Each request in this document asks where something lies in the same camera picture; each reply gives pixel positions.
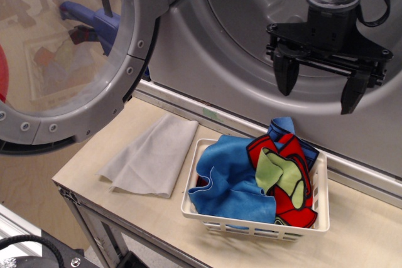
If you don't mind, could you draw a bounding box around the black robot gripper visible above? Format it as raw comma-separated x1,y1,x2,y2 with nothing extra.
266,6,393,115

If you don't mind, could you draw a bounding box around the red green patterned cloth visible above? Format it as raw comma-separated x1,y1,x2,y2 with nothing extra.
246,134,318,228

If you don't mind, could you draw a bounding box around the blue cloth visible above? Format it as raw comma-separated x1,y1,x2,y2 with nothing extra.
188,117,319,224

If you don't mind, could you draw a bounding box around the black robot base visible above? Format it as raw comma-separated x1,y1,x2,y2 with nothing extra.
1,230,97,267

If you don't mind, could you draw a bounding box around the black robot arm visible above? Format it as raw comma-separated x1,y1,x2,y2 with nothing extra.
266,0,393,114

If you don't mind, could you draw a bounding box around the grey washing machine body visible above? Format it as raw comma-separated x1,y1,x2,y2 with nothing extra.
149,0,401,177

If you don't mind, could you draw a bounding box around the round washing machine door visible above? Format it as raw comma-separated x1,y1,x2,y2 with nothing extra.
1,0,175,156

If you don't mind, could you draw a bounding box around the white plastic basket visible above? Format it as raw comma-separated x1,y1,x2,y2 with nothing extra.
181,139,330,242

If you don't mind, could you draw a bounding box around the grey cloth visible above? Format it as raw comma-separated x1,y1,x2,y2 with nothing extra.
97,114,198,198

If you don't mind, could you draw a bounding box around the red round object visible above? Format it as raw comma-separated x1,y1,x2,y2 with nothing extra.
0,46,9,103

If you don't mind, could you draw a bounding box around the blue clamp handle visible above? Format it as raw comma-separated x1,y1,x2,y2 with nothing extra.
59,1,121,56

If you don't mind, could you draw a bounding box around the aluminium table frame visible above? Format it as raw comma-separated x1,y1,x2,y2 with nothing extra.
55,183,208,267

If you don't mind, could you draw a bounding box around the black cable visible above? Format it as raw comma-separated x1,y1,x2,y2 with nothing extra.
0,235,65,268

